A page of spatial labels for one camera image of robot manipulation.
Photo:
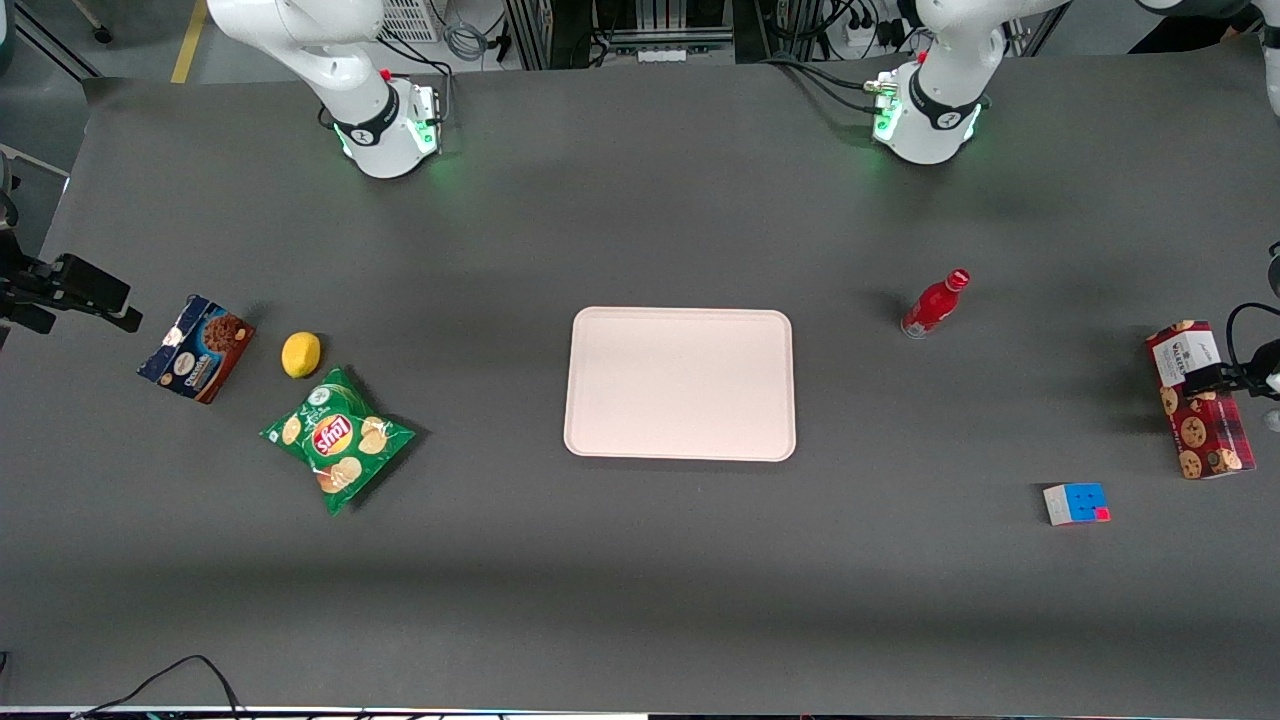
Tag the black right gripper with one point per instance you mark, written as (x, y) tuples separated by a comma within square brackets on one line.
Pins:
[(22, 283)]

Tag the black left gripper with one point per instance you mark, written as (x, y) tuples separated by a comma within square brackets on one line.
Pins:
[(1262, 362)]

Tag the red tartan cookie box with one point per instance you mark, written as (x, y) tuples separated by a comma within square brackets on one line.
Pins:
[(1205, 430)]

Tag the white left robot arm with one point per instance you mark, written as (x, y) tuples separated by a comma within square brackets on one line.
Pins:
[(930, 130)]

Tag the blue chocolate cookie box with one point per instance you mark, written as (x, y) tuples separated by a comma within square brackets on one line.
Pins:
[(200, 350)]

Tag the white vented box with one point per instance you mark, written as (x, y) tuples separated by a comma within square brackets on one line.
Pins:
[(410, 18)]

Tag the cream white plastic tray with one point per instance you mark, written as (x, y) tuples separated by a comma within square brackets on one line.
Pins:
[(680, 385)]

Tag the yellow lemon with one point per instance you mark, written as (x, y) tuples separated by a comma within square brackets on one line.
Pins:
[(301, 354)]

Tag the blue Rubik's cube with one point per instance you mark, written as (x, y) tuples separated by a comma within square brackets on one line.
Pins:
[(1078, 503)]

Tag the green chips bag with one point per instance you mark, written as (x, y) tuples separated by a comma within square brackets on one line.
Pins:
[(338, 440)]

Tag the red soda bottle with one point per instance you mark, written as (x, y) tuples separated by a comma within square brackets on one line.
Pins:
[(930, 305)]

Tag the person in dark clothing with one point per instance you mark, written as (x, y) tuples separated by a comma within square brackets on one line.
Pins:
[(1190, 30)]

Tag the white power strip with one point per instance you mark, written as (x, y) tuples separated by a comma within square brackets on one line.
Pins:
[(860, 30)]

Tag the dark equipment rack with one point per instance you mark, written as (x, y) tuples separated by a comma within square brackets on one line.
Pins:
[(650, 25)]

